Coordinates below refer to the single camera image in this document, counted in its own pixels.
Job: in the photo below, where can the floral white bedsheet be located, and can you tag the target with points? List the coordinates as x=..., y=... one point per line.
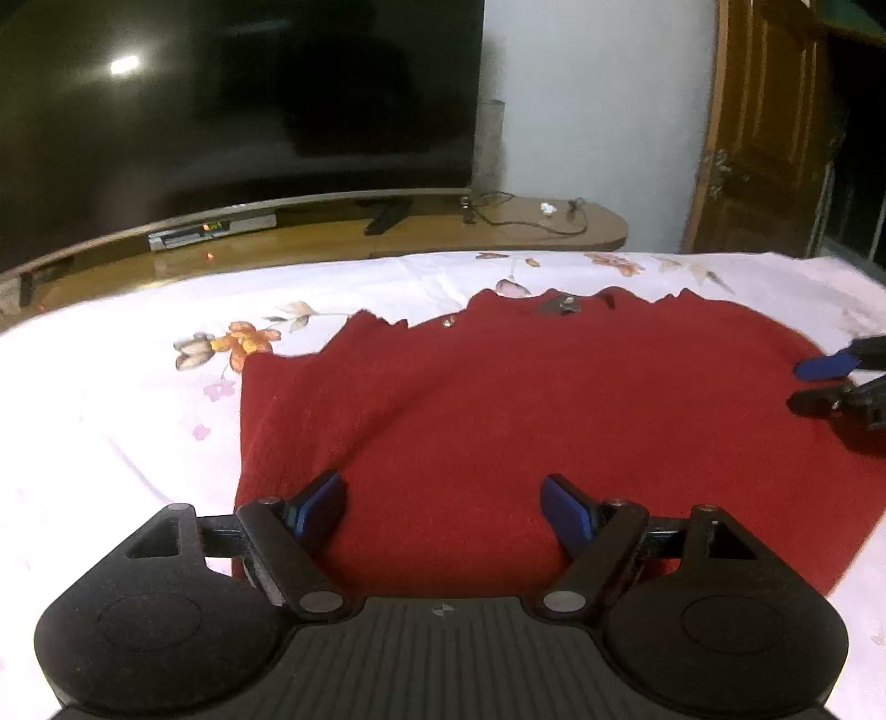
x=104, y=388

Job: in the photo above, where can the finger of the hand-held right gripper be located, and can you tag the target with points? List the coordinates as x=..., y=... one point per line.
x=830, y=401
x=824, y=365

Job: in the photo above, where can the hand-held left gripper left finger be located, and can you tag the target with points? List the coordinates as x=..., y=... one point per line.
x=318, y=505

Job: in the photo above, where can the red beaded sweater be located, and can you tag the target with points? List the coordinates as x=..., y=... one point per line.
x=484, y=415

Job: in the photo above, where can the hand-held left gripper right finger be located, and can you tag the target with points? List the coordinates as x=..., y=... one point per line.
x=567, y=512

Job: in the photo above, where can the wooden television cabinet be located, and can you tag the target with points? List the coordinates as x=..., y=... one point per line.
x=311, y=246

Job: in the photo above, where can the silver set-top box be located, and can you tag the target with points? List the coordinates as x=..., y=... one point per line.
x=207, y=233

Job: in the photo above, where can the brown wooden door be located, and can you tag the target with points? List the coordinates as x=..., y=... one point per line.
x=761, y=124

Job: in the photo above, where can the large curved television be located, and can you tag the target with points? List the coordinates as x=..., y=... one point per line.
x=242, y=104

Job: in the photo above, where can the clear glass vase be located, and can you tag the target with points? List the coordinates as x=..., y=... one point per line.
x=492, y=152

